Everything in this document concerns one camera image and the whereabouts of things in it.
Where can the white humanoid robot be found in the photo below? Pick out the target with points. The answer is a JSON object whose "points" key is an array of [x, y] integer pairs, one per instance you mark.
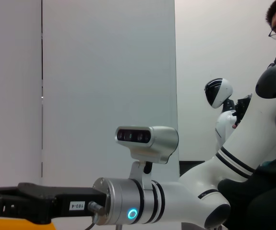
{"points": [[218, 92]]}

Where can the yellow plastic storage bin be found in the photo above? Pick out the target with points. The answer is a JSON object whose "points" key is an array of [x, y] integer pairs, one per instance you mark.
{"points": [[17, 224]]}

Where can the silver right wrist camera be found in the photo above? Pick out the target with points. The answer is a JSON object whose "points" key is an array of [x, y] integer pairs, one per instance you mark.
{"points": [[149, 141]]}

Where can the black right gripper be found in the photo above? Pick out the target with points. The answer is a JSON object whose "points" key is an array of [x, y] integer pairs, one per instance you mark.
{"points": [[63, 198]]}

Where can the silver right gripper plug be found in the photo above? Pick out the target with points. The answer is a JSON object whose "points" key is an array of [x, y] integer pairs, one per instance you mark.
{"points": [[95, 207]]}

